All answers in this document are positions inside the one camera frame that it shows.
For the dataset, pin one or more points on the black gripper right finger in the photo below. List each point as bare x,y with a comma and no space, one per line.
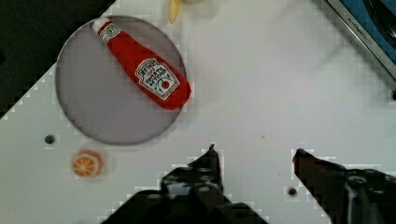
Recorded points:
348,196

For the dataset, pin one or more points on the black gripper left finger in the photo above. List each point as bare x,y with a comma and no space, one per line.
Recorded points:
188,195

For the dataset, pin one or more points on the red plush ketchup bottle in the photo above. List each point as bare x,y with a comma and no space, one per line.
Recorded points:
153,75

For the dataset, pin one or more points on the orange slice toy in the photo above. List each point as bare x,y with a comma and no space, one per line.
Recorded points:
88,164

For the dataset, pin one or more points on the round grey plate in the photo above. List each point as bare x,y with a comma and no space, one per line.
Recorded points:
100,100

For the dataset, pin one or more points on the plush peeled banana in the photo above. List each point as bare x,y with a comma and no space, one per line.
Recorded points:
174,8

